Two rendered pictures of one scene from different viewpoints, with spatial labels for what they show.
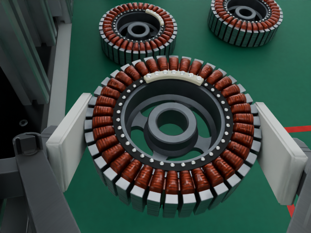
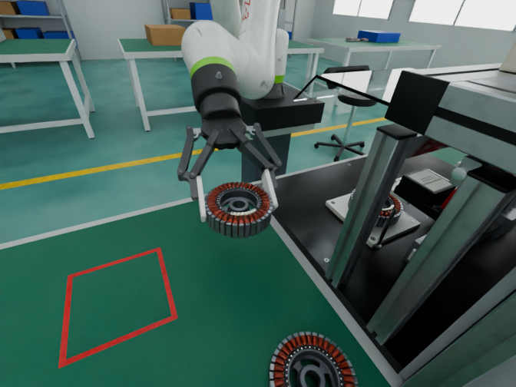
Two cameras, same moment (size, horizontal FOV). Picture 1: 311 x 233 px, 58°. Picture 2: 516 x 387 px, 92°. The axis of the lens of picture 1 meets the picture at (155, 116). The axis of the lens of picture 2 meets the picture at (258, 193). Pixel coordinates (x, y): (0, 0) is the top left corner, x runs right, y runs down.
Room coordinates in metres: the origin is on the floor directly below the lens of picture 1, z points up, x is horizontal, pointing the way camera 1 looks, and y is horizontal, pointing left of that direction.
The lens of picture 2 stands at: (0.41, -0.08, 1.16)
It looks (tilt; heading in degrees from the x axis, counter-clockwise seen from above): 37 degrees down; 162
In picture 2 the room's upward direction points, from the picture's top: 4 degrees clockwise
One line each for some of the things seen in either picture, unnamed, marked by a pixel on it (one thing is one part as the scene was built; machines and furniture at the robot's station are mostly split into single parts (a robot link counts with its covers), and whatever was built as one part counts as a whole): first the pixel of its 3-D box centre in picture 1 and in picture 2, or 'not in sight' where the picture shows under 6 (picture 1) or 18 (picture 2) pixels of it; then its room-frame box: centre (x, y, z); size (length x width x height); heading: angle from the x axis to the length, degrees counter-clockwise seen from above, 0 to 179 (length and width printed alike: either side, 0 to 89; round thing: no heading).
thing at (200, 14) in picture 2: not in sight; (202, 11); (-6.36, 0.58, 0.92); 0.42 x 0.42 x 0.29; 12
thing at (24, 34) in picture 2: not in sight; (32, 38); (-5.76, -2.54, 0.43); 0.42 x 0.28 x 0.30; 9
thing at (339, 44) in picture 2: not in sight; (368, 68); (-3.38, 2.88, 0.38); 1.90 x 0.90 x 0.75; 101
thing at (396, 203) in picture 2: not in sight; (374, 205); (0.07, 0.31, 0.80); 0.11 x 0.11 x 0.04
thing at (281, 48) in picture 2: not in sight; (267, 54); (-0.69, 0.28, 0.98); 0.16 x 0.13 x 0.19; 67
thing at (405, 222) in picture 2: not in sight; (371, 213); (0.07, 0.31, 0.78); 0.15 x 0.15 x 0.01; 11
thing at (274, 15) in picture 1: (244, 16); not in sight; (0.40, -0.13, 0.77); 0.11 x 0.11 x 0.04
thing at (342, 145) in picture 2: not in sight; (351, 124); (-1.52, 1.43, 0.28); 0.54 x 0.49 x 0.56; 11
